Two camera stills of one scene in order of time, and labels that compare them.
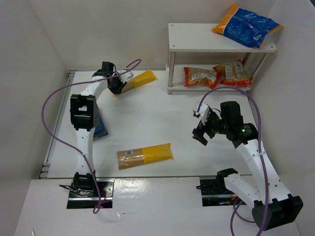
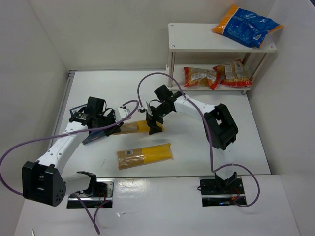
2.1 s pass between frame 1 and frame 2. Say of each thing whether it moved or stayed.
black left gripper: moved
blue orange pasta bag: stayed
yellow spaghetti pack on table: stayed
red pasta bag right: stayed
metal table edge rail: stayed
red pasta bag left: stayed
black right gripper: moved
